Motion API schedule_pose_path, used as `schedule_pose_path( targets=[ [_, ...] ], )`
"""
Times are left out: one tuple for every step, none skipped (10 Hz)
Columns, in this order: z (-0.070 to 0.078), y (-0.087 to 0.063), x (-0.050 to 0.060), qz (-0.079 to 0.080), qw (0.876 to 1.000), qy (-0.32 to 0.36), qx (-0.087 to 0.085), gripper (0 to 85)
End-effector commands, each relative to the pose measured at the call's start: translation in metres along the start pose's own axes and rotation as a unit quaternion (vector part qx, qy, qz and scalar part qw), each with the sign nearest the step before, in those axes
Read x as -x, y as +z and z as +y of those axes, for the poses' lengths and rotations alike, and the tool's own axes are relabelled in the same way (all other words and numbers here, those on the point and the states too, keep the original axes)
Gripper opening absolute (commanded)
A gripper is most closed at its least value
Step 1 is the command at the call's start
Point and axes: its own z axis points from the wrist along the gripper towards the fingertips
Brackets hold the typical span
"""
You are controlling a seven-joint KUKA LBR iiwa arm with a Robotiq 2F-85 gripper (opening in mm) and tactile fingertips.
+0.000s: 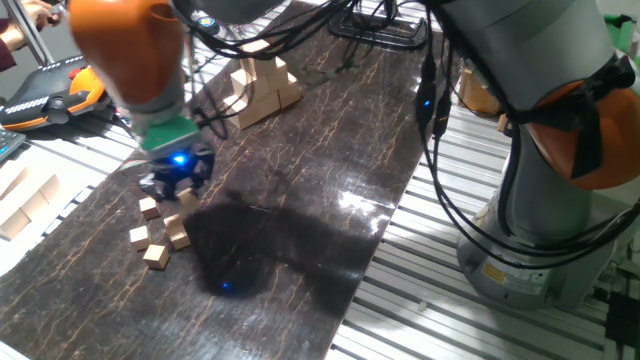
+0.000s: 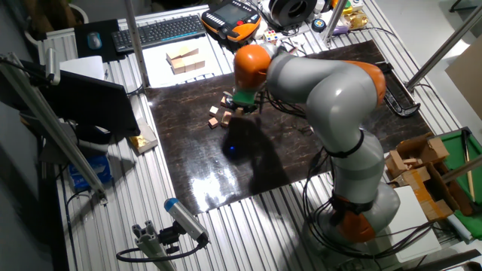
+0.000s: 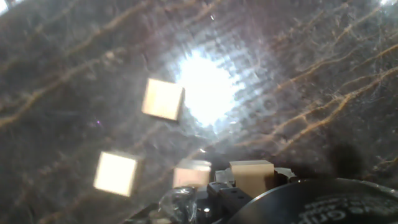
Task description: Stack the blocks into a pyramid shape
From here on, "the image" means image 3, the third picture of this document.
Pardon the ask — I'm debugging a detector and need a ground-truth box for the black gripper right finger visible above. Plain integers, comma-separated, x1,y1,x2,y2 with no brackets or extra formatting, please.
273,167,299,187

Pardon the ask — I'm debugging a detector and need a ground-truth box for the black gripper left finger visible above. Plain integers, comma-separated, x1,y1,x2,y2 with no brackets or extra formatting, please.
206,167,253,218

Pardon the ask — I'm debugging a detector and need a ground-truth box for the small wooden cube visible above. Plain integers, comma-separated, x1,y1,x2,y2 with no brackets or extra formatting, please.
93,151,139,198
172,159,212,189
141,77,186,122
229,159,275,199

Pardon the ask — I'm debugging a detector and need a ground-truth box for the clear plastic piece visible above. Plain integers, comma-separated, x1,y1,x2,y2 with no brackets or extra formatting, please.
157,185,199,224

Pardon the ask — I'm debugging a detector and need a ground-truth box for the dark marble pattern mat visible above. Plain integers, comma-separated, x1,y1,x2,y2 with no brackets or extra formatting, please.
0,0,398,224

